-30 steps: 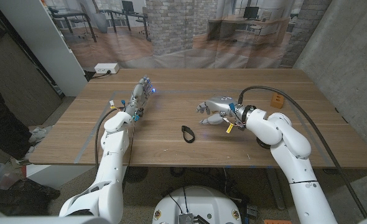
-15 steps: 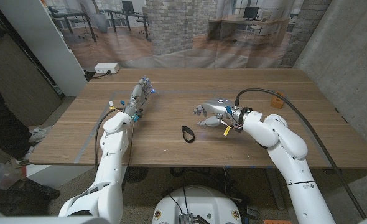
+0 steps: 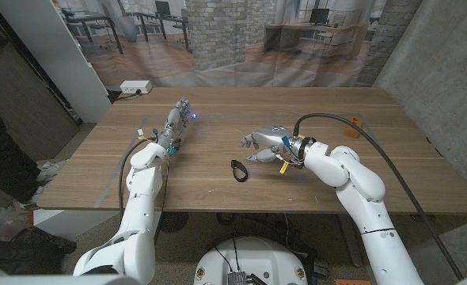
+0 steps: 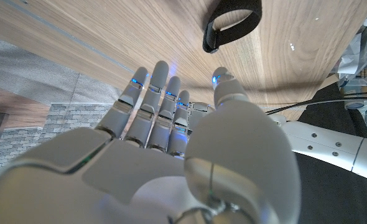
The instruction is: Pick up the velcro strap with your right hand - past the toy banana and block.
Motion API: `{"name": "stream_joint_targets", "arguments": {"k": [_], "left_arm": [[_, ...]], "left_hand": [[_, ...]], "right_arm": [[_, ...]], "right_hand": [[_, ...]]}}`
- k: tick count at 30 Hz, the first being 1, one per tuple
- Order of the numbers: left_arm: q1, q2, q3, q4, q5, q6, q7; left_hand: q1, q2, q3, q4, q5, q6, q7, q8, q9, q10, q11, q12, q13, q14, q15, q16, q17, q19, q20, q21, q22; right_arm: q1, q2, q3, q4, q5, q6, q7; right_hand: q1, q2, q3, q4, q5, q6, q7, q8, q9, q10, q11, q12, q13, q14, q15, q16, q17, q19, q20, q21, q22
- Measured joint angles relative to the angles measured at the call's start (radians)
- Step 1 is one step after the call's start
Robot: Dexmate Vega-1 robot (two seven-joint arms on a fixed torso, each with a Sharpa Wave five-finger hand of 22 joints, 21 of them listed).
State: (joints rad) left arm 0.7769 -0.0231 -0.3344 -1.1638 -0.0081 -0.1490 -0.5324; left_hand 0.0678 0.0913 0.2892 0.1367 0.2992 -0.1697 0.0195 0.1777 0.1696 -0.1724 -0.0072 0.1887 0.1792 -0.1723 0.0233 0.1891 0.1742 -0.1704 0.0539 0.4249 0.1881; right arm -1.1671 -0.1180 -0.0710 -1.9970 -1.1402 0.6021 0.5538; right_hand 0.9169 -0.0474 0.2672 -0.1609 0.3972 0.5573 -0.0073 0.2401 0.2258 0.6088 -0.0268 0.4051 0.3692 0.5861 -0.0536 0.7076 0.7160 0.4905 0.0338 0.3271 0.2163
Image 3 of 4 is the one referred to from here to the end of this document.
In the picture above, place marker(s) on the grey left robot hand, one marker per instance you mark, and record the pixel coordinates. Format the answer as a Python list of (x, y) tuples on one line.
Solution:
[(176, 122)]

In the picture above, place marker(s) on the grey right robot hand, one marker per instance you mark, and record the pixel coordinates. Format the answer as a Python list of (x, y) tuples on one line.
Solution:
[(271, 136)]

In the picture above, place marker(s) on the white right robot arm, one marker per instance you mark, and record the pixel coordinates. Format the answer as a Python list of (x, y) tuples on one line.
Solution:
[(336, 166)]

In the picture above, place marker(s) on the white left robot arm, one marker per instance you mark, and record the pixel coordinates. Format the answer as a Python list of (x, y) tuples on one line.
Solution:
[(140, 198)]

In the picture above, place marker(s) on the orange toy block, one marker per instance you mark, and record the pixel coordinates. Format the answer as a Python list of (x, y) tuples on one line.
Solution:
[(353, 127)]

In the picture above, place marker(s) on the white power strip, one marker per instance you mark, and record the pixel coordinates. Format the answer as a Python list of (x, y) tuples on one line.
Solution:
[(135, 86)]

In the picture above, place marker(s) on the printed office backdrop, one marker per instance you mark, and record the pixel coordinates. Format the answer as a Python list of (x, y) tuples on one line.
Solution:
[(217, 39)]

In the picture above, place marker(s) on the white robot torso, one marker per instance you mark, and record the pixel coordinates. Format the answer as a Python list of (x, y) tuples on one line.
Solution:
[(253, 257)]

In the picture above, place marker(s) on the grey crumpled cloth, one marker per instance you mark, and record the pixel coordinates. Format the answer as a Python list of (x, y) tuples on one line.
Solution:
[(49, 172)]

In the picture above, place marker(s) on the white cabinet panel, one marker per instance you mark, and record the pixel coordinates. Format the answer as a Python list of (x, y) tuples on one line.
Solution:
[(51, 51)]

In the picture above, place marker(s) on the dark clothed person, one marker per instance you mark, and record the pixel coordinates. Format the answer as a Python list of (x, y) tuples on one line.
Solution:
[(4, 158)]

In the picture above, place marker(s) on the black bag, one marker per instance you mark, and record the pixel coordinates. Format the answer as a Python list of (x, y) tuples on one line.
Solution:
[(23, 249)]

